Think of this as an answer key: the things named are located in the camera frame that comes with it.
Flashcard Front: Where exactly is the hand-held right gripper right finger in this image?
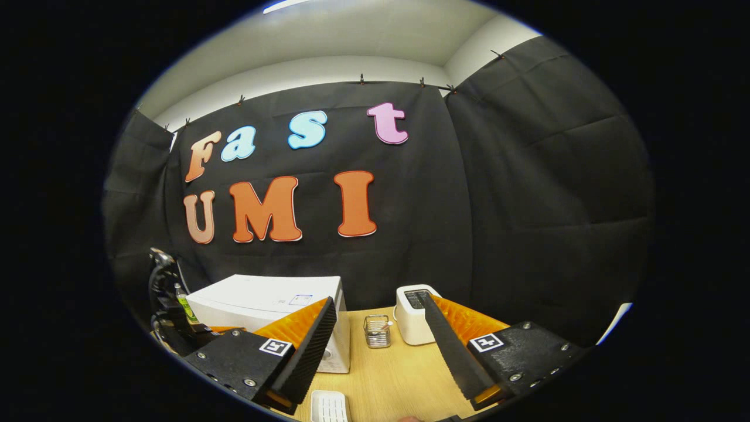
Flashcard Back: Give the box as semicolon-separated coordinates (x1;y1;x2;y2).
420;293;589;411

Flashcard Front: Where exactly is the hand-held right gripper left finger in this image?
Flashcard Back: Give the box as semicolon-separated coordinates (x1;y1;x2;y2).
185;297;338;416

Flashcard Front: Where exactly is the white microwave oven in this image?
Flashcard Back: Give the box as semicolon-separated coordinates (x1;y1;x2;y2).
186;274;351;374

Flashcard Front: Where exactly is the white food tray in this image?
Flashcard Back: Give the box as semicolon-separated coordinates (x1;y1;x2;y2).
310;390;350;422

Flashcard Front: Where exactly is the green label bottle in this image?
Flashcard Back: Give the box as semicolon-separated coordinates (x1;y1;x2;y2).
175;284;200;325

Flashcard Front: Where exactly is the white toaster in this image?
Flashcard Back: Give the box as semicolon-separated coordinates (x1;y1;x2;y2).
396;284;443;346

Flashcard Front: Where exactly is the metal wire holder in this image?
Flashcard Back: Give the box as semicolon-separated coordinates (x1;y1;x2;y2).
363;315;392;349

